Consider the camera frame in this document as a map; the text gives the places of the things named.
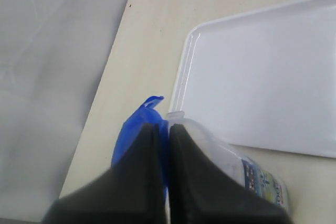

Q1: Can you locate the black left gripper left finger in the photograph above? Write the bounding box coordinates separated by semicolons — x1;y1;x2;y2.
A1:
42;124;166;224

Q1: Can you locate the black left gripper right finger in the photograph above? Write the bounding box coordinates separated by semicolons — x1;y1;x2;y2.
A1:
169;124;292;223

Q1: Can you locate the clear plastic container with label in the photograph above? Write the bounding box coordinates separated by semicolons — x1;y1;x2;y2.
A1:
166;111;290;213

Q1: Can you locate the blue container lid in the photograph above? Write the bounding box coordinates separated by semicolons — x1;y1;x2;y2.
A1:
97;96;170;214

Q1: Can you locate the white plastic tray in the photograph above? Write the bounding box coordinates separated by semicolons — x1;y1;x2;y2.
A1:
170;0;335;158

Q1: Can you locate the white backdrop curtain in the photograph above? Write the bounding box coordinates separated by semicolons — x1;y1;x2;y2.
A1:
1;0;127;223

